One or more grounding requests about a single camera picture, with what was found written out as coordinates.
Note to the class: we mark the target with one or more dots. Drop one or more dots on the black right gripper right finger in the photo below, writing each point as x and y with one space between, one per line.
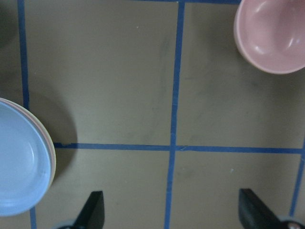
253 213

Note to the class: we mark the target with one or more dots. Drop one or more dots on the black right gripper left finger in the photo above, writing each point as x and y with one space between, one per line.
92 215

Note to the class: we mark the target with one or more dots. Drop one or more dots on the blue plate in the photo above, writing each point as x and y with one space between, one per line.
25 166

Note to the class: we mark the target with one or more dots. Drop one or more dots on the pink plate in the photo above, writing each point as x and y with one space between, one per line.
28 114

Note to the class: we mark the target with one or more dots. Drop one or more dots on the cream plate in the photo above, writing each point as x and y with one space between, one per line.
52 155

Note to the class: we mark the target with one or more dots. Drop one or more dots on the pink bowl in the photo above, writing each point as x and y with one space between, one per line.
270 34

